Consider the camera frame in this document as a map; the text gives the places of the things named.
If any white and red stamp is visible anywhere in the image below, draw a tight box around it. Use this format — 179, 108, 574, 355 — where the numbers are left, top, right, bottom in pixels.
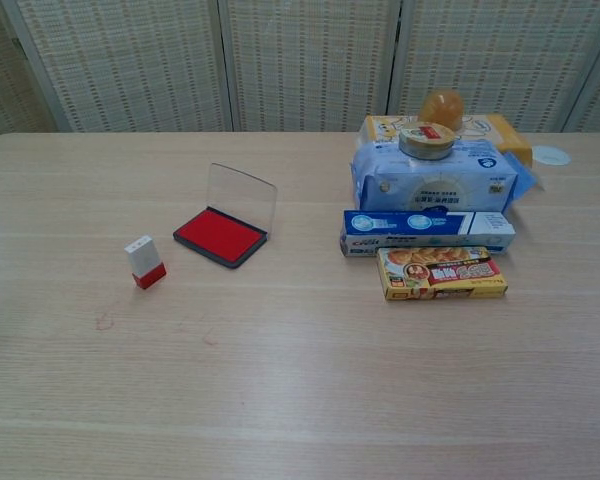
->
123, 235, 168, 290

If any red ink pad with lid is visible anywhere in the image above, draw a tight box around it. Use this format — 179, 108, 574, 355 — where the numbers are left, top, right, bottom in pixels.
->
172, 161, 279, 271

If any blue and white toothpaste box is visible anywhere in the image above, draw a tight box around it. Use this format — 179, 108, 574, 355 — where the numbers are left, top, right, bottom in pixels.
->
338, 209, 517, 258

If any yellow curry box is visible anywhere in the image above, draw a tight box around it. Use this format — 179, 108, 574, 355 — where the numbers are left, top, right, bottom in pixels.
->
376, 246, 509, 302

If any blue wet wipes pack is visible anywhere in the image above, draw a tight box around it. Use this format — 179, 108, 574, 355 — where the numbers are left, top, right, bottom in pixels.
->
349, 137, 545, 215

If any round tin with red label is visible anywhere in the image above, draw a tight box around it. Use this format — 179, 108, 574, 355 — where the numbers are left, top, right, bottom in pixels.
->
397, 122, 456, 163

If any woven folding screen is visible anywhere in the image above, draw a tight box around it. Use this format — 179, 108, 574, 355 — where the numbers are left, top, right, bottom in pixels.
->
0, 0, 600, 144

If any white round coaster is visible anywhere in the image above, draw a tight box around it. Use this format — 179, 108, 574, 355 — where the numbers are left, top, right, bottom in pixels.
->
532, 144, 572, 167

